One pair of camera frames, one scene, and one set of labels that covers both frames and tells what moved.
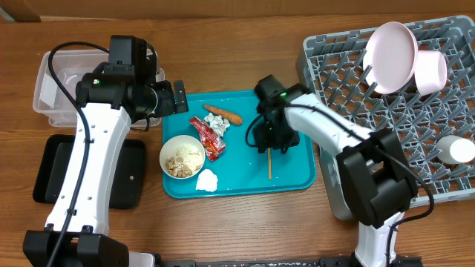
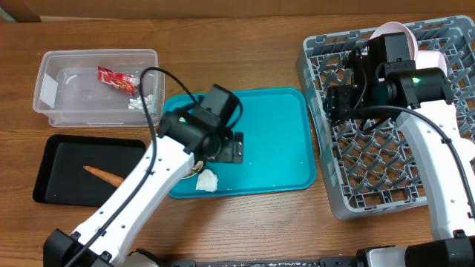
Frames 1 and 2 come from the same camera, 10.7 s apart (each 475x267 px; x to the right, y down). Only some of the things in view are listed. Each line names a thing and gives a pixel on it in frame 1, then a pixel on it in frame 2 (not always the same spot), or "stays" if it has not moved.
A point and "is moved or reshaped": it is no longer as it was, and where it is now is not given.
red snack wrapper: (211, 142) is moved or reshaped
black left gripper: (168, 106) to (231, 145)
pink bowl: (430, 71) stays
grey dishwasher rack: (332, 68) stays
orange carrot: (230, 117) is moved or reshaped
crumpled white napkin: (207, 181) stays
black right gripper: (265, 142) to (338, 106)
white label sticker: (48, 91) stays
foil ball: (217, 123) is moved or reshaped
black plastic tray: (56, 153) stays
